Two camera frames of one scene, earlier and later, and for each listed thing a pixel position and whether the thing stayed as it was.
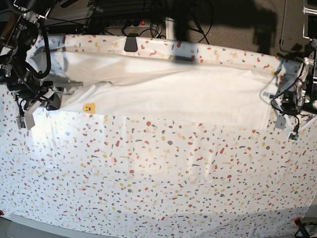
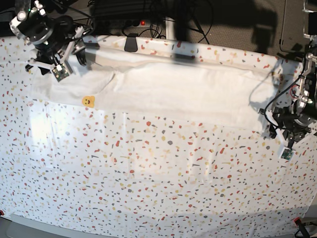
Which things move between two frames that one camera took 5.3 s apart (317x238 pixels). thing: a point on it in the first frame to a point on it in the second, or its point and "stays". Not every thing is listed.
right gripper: (290, 106) to (293, 127)
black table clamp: (131, 44) stays
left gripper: (36, 94) to (47, 53)
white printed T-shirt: (226, 92) stays
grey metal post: (170, 28) stays
